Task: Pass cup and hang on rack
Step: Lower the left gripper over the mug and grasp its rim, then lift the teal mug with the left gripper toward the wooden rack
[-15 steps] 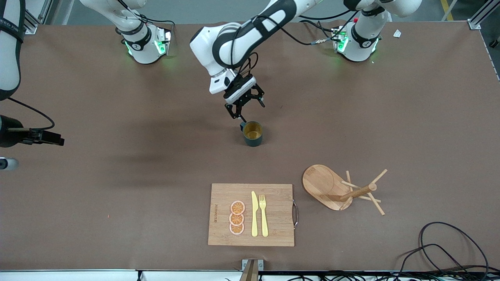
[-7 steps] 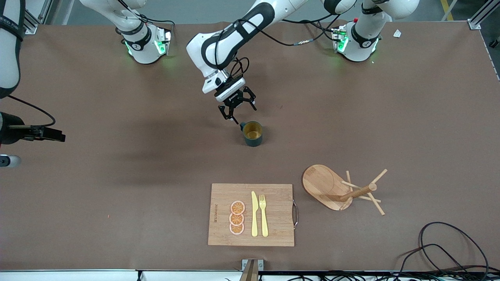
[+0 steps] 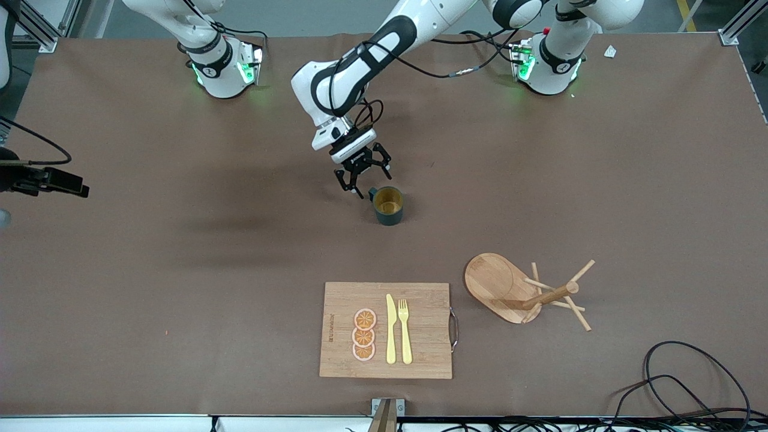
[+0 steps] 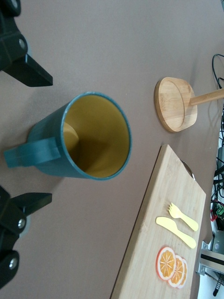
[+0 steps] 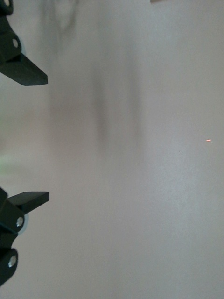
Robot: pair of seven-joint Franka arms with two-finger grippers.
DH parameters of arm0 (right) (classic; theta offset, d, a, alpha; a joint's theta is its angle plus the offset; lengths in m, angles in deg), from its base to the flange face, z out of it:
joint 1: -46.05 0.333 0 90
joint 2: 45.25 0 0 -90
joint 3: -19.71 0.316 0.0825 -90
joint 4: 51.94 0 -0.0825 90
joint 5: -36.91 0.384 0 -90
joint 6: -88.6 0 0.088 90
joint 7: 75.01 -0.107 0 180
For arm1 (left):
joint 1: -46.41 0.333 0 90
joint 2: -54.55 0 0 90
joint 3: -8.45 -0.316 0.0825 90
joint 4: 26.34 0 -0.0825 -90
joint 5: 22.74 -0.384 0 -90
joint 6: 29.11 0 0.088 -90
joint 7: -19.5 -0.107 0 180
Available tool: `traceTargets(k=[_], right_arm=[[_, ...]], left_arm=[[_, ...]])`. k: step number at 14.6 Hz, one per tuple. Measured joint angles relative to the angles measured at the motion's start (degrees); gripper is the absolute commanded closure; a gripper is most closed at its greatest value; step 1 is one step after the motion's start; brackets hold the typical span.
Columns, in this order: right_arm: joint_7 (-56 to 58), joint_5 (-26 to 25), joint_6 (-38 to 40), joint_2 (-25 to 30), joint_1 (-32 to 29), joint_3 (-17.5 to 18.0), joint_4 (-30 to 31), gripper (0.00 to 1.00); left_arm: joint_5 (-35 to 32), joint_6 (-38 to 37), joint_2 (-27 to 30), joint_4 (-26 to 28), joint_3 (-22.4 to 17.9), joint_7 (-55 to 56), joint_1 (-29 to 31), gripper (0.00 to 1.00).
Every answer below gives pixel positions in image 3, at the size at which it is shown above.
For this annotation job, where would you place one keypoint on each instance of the dark teal cup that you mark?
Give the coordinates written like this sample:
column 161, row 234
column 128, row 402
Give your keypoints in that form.
column 389, row 217

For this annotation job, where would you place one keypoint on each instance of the white table edge rail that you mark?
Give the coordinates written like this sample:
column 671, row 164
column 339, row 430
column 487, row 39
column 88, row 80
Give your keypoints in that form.
column 120, row 423

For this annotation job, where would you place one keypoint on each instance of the yellow plastic knife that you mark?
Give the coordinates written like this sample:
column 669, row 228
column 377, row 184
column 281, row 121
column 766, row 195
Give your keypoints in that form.
column 390, row 336

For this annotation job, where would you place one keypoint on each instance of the wooden cup rack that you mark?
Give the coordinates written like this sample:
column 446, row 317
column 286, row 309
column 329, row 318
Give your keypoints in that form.
column 492, row 279

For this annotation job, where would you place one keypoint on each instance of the yellow plastic fork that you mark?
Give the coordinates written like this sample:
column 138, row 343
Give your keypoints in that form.
column 406, row 345

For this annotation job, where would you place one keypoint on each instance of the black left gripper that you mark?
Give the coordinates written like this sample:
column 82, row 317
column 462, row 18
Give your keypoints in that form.
column 360, row 160

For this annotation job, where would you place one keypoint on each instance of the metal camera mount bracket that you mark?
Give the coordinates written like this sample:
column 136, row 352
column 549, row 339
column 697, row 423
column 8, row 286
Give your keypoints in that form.
column 387, row 414

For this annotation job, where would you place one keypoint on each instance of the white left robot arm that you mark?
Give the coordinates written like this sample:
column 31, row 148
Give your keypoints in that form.
column 336, row 84

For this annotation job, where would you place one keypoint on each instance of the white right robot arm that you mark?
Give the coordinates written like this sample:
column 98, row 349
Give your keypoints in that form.
column 219, row 72

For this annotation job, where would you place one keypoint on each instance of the white paper scrap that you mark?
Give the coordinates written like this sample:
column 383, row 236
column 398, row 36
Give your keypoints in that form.
column 610, row 51

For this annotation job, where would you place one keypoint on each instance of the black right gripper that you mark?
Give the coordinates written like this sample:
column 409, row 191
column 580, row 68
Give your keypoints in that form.
column 24, row 179

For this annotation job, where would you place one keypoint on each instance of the aluminium frame profile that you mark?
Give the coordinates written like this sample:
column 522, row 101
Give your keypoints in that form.
column 731, row 37
column 45, row 43

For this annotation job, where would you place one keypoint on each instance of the brown table cover sheet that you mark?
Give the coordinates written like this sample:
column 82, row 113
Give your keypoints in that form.
column 180, row 330

